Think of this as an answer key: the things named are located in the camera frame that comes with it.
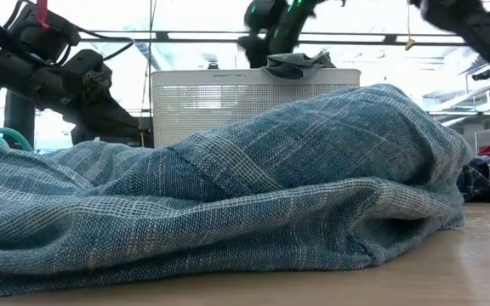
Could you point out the light blue striped shirt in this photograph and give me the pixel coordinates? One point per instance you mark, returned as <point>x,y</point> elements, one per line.
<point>228,204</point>

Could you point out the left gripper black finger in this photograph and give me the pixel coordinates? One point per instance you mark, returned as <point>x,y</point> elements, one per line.
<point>109,123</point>

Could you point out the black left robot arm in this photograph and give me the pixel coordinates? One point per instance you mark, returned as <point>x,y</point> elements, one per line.
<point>15,72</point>

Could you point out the yellow hanging tag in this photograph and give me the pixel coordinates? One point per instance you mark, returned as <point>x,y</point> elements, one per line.
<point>409,43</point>

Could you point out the pale grey-blue shirt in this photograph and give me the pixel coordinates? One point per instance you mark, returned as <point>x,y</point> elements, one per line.
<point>296,64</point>

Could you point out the dark blue plaid shirt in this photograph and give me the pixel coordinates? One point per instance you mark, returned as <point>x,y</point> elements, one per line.
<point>474,178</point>

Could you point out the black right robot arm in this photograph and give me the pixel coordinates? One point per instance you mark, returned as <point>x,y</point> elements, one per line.
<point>483,34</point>

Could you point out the dark ceiling fixture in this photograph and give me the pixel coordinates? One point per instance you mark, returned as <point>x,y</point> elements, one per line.
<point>481,75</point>

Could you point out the turquoise T-shirt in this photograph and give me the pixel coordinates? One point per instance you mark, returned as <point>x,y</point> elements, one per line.
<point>13,134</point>

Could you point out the white plastic laundry bin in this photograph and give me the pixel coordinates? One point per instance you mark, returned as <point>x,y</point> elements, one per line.
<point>228,106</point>

